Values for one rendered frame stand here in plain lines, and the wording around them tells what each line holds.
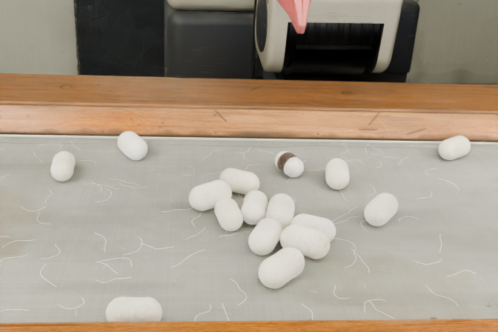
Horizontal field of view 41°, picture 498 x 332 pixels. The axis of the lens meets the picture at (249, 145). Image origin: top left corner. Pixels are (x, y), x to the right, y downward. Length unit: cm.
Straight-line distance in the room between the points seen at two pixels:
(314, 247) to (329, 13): 68
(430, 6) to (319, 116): 212
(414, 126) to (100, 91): 33
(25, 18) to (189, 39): 129
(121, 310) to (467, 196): 33
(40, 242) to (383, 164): 32
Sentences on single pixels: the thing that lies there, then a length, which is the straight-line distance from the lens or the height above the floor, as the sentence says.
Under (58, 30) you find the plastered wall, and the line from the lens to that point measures 259.
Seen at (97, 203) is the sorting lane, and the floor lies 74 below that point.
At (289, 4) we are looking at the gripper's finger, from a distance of 66.
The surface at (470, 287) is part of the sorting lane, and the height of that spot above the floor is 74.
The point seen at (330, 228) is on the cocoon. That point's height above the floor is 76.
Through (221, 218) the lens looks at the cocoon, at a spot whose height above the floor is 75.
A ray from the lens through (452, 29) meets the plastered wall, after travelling 284.
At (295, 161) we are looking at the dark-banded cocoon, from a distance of 58.
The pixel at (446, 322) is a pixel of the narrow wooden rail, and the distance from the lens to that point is 41.
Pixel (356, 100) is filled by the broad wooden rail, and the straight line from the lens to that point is 72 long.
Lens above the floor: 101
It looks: 25 degrees down
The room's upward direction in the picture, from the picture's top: 3 degrees clockwise
